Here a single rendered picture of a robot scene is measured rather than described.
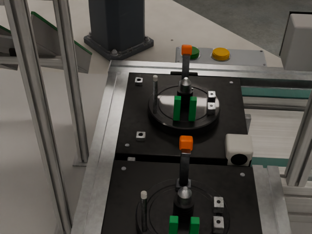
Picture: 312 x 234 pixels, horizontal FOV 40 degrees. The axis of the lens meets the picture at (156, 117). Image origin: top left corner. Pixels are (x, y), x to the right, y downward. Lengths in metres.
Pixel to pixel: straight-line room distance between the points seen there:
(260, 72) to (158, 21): 0.47
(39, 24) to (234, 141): 0.38
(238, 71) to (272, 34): 2.10
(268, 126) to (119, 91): 0.32
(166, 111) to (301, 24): 0.32
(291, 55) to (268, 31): 2.49
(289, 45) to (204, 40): 0.68
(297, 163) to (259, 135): 0.19
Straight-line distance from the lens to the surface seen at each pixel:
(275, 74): 0.99
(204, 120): 0.79
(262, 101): 0.95
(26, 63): 0.54
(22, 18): 0.50
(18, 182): 0.89
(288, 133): 0.91
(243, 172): 0.74
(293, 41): 0.60
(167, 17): 1.37
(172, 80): 0.92
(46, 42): 0.71
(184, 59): 0.84
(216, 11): 3.27
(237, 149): 0.75
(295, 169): 0.73
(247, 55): 1.04
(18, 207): 0.85
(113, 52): 1.16
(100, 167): 0.76
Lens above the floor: 1.52
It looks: 42 degrees down
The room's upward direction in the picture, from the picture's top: 1 degrees clockwise
